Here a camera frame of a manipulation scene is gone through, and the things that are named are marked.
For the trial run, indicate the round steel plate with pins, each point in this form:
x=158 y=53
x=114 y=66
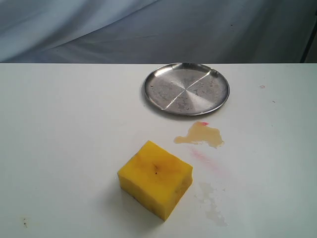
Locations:
x=186 y=89

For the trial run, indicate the grey backdrop cloth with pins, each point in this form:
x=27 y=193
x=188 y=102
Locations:
x=155 y=31

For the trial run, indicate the orange liquid spill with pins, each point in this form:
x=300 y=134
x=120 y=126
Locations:
x=200 y=133

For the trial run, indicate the yellow sponge block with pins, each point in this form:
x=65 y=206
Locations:
x=156 y=179

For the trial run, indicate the black stand pole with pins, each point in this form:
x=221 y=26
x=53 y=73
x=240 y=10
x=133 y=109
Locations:
x=307 y=47

